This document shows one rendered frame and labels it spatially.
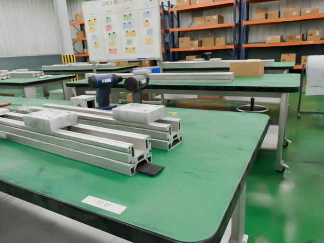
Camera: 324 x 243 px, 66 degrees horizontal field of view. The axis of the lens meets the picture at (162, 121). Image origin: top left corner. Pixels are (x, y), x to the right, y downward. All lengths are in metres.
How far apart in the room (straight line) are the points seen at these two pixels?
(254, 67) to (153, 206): 2.28
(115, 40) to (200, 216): 4.05
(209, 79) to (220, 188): 1.81
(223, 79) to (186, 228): 1.91
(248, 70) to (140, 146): 2.12
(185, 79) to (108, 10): 2.43
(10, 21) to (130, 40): 10.74
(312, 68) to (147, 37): 2.43
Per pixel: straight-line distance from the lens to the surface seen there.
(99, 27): 4.64
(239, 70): 2.74
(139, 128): 0.88
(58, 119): 0.89
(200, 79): 2.39
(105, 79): 1.23
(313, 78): 4.23
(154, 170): 0.68
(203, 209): 0.55
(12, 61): 14.21
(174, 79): 2.47
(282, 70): 4.05
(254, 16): 10.41
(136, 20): 4.18
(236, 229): 1.34
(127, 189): 0.63
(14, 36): 14.47
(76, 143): 0.80
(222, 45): 10.59
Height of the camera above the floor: 1.10
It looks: 16 degrees down
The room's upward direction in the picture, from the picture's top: 3 degrees counter-clockwise
